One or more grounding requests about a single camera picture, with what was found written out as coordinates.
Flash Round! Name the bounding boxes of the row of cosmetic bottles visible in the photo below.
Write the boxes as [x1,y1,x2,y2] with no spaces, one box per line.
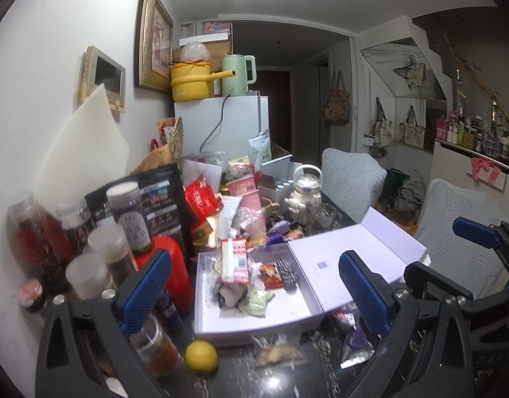
[435,110,509,162]

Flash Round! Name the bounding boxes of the grey leaf-pattern chair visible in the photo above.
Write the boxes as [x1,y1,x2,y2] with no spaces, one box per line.
[321,148,388,220]
[416,179,509,299]

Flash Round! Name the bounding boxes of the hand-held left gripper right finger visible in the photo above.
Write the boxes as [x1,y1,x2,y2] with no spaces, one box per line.
[338,251,481,398]

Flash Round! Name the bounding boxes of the wall intercom panel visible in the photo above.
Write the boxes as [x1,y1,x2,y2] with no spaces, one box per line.
[77,45,126,113]

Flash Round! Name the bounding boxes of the purple candy packet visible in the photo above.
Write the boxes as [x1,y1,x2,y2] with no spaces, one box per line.
[339,311,375,369]

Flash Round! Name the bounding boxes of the flat white box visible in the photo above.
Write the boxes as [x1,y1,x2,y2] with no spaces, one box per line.
[179,31,231,47]

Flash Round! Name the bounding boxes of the blue bottle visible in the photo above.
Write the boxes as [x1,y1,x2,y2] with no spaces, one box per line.
[155,286,184,332]

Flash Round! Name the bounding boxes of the black white striped cloth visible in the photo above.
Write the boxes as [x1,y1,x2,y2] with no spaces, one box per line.
[277,259,300,290]

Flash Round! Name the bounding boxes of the brown mug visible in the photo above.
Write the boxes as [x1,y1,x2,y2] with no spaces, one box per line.
[260,198,281,218]

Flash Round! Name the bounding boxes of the purple wrapped candy pouch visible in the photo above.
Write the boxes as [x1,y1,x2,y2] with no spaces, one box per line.
[267,220,292,245]

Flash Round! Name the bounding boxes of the grey backpack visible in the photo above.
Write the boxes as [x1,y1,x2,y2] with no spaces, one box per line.
[393,170,427,212]

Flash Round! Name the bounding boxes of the star-shaped hanging bag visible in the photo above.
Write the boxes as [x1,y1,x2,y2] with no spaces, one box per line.
[393,55,428,90]

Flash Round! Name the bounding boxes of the dark wooden door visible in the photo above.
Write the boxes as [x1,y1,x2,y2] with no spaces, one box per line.
[256,70,292,154]

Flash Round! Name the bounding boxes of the white gift box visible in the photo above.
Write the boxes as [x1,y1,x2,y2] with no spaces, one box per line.
[194,207,428,336]

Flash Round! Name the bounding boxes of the red snack bag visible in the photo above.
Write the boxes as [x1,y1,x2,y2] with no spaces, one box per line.
[184,174,224,220]

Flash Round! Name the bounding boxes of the clear bag of snacks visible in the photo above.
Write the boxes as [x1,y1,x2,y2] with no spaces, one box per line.
[252,334,307,369]

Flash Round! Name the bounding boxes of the pink rubber gloves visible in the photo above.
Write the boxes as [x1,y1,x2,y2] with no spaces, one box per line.
[468,158,502,184]

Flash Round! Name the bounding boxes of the white-lidded clear jar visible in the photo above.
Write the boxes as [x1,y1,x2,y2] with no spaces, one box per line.
[66,253,116,299]

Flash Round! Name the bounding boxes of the green electric kettle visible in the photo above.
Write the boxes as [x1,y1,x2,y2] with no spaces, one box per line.
[220,55,257,98]

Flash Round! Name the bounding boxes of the red white snack packet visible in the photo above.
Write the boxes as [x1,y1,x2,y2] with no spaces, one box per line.
[220,238,252,285]

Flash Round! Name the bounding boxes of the white tote bag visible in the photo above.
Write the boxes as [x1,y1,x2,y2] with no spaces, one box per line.
[399,105,427,148]
[364,97,394,148]

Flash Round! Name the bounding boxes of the bamboo pole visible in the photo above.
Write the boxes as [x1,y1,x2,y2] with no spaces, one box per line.
[443,33,509,133]

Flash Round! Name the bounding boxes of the green tea pouch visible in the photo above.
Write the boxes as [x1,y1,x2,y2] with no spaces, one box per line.
[248,129,272,166]

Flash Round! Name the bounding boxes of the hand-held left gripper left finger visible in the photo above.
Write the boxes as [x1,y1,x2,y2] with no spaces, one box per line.
[35,249,173,398]

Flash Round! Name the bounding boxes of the white teapot with handle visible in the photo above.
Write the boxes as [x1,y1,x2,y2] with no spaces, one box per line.
[284,165,323,220]

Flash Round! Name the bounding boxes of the black printed box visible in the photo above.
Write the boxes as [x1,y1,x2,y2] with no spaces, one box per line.
[85,164,193,253]

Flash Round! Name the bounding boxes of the pale open carton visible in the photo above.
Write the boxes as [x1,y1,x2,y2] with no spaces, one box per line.
[258,154,294,200]

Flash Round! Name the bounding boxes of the green bag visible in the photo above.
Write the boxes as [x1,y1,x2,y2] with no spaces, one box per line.
[381,168,408,200]

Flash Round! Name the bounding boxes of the yellow lemon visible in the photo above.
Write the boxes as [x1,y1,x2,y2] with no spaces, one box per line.
[185,340,219,373]

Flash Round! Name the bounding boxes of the small red snack packet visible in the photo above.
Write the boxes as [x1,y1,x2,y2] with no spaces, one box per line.
[258,263,285,289]

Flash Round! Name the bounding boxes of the small pink jar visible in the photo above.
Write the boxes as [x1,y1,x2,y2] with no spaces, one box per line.
[18,278,48,313]

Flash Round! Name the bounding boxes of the white fridge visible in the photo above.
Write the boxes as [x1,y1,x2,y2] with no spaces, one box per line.
[174,95,272,162]

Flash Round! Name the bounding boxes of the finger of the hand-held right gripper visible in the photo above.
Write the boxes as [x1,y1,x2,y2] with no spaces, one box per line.
[451,217,509,266]
[404,260,509,313]

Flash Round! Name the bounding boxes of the red canister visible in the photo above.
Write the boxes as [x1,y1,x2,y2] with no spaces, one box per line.
[134,235,195,316]

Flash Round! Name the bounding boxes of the clear glass cup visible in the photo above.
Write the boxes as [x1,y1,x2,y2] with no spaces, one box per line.
[308,203,342,231]

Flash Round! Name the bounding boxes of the glass jar orange contents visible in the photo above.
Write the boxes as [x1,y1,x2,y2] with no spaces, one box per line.
[130,315,184,378]

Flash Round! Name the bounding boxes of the yellow pot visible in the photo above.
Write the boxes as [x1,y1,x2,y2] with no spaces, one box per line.
[169,60,232,103]

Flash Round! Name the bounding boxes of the black power cable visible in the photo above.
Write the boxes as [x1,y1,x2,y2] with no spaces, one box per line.
[200,95,232,152]

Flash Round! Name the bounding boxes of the clear jar red contents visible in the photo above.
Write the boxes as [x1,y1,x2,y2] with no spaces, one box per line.
[8,193,68,295]

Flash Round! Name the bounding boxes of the brown patterned tote bag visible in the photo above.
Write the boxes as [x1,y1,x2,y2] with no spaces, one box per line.
[324,70,350,125]

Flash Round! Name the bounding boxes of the clear plastic bag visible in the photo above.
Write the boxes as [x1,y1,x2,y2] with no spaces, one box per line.
[180,40,211,63]

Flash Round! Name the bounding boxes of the gold framed picture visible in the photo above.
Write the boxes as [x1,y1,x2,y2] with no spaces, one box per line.
[134,0,174,94]

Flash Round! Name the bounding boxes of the white paper sheet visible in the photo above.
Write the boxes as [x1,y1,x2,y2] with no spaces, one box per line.
[182,160,224,193]

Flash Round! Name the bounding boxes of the cardboard box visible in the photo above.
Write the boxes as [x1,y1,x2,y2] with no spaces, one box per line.
[172,39,232,71]

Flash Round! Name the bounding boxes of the green snack packet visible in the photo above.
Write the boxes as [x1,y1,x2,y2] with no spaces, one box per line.
[238,286,276,318]

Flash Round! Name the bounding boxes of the clear jar dark contents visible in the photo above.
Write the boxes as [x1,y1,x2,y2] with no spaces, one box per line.
[57,199,98,253]

